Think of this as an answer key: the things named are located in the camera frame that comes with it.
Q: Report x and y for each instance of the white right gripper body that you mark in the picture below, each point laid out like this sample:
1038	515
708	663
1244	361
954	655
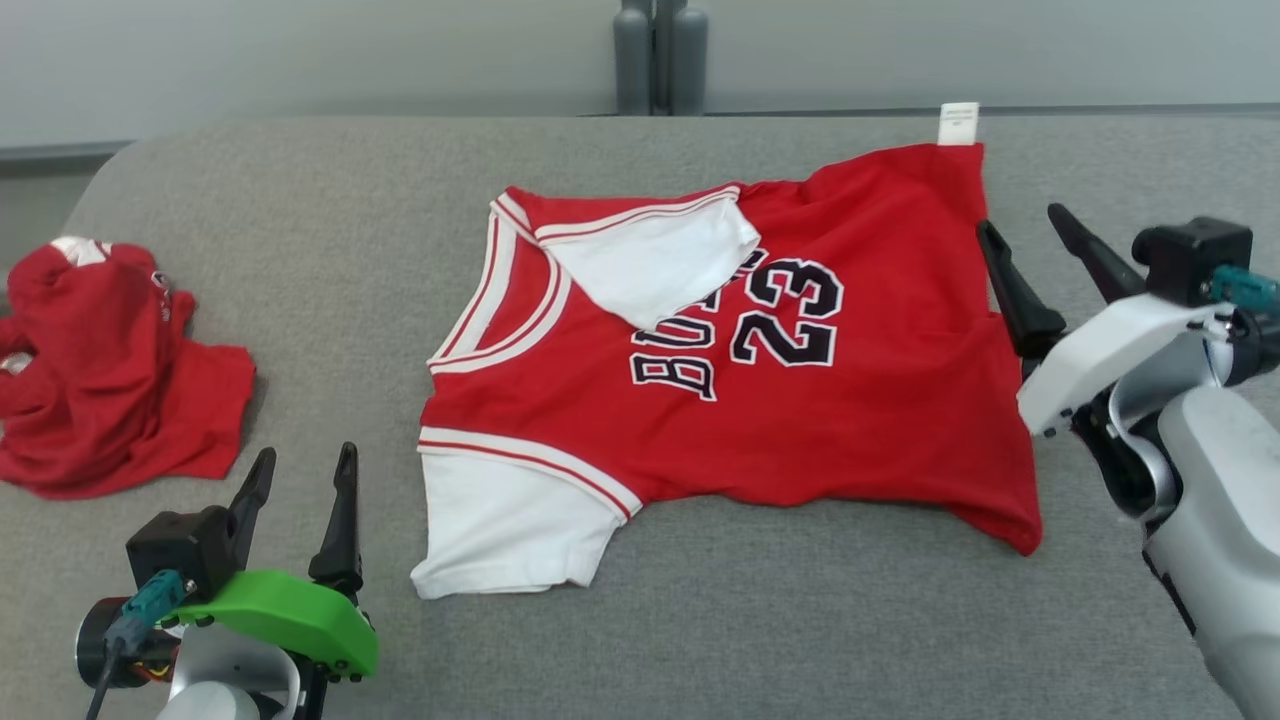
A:
1120	350

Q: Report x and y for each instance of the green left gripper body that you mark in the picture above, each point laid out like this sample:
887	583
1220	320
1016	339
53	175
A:
290	615

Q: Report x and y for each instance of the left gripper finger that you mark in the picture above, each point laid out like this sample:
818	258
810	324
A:
252	510
342	540

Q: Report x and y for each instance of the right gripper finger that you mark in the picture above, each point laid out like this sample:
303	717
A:
1020	305
1100	258

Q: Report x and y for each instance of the red white basketball shorts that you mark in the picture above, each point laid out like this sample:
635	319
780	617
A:
100	380

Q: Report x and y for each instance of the red white basketball jersey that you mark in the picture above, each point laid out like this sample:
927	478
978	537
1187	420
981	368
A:
850	420

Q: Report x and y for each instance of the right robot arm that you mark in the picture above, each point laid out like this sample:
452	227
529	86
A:
1220	500

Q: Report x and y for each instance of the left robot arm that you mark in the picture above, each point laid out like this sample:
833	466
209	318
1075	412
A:
220	675

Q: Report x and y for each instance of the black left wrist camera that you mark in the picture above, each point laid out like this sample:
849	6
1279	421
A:
180	548

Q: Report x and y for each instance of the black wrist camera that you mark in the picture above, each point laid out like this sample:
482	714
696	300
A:
1190	258
180	548

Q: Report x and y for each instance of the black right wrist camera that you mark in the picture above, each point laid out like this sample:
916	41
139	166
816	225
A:
1190	258

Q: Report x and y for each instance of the grey double partition post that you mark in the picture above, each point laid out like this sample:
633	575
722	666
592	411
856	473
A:
660	60

